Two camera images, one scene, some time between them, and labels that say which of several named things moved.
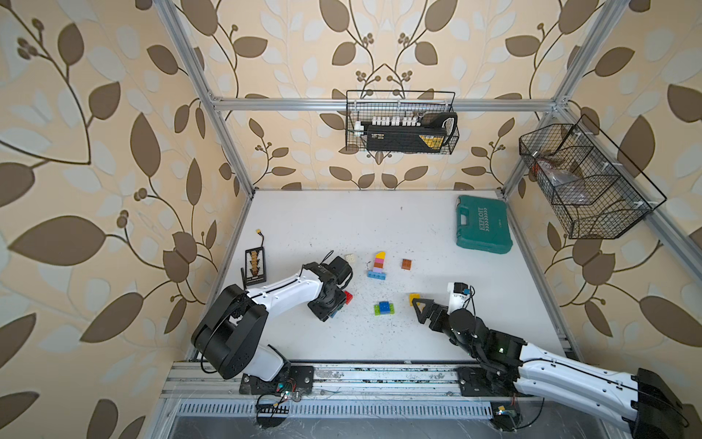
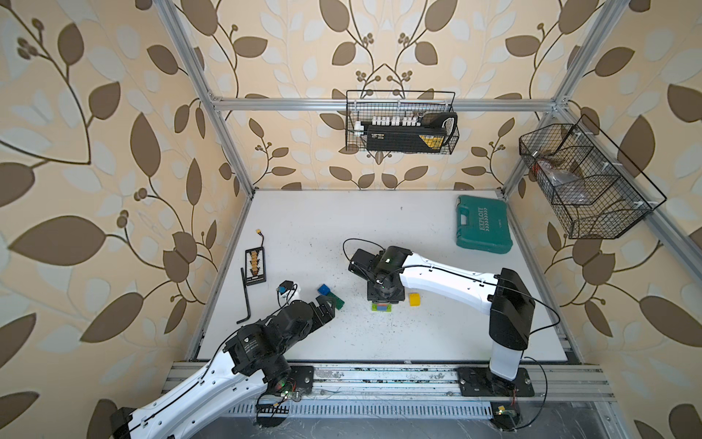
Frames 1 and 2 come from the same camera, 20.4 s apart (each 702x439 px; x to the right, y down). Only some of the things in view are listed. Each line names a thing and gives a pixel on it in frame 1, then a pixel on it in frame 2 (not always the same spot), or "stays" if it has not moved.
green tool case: x=483 y=225 stays
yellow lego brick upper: x=412 y=296 stays
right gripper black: x=440 y=310 to x=397 y=294
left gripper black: x=323 y=313 to x=319 y=321
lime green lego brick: x=377 y=309 stays
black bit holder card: x=255 y=269 stays
